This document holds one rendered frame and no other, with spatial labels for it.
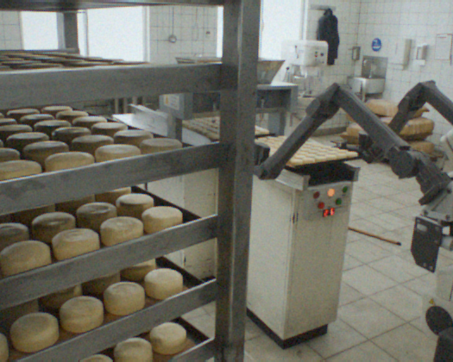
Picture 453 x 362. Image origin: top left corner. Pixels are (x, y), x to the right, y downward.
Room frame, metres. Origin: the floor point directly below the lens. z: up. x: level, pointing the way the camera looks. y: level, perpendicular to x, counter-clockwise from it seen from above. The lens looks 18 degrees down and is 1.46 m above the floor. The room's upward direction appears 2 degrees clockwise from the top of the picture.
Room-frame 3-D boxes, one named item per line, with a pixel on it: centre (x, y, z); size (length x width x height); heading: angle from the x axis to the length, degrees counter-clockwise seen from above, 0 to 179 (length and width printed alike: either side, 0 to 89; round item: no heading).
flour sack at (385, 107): (5.75, -2.10, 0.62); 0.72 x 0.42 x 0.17; 37
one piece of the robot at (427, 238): (1.39, -0.76, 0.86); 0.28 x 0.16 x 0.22; 121
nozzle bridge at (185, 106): (2.66, -0.01, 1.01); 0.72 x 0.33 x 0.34; 120
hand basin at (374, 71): (6.69, -2.01, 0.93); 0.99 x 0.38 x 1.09; 31
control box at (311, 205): (1.91, -0.45, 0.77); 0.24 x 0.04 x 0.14; 120
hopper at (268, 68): (2.66, -0.01, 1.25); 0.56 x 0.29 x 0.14; 120
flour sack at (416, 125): (5.53, -2.20, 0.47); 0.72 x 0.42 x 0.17; 126
